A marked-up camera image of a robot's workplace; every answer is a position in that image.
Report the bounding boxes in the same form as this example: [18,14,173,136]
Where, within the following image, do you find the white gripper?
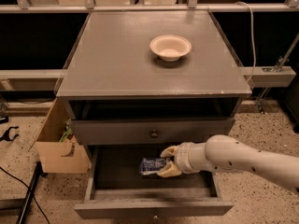
[157,142,206,178]

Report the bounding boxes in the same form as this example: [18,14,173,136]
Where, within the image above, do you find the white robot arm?
[157,135,299,194]

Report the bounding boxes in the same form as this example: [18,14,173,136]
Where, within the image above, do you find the round drawer knob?
[150,130,159,138]

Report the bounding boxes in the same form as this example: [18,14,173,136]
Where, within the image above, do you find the closed grey top drawer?
[71,118,235,146]

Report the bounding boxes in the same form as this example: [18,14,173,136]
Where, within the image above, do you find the open grey middle drawer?
[75,144,233,219]

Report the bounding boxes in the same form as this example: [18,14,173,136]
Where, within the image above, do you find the grey wooden drawer cabinet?
[55,9,253,224]

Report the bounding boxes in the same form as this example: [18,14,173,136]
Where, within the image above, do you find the green item in box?
[60,120,73,142]

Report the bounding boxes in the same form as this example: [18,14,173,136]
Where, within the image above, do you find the white paper bowl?
[149,35,192,62]

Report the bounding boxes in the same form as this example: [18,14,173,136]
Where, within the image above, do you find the cardboard box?
[35,99,90,174]

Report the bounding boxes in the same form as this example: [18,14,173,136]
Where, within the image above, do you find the black metal floor bar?
[16,161,42,224]

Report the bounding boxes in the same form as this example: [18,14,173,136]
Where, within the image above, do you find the black clamp tool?
[0,126,19,142]

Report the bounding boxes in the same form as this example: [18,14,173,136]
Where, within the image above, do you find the black floor cable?
[0,165,51,224]

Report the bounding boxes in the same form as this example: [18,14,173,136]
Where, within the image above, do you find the aluminium frame rail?
[0,0,299,91]

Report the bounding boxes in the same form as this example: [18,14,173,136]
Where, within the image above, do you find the white cable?
[235,1,258,82]

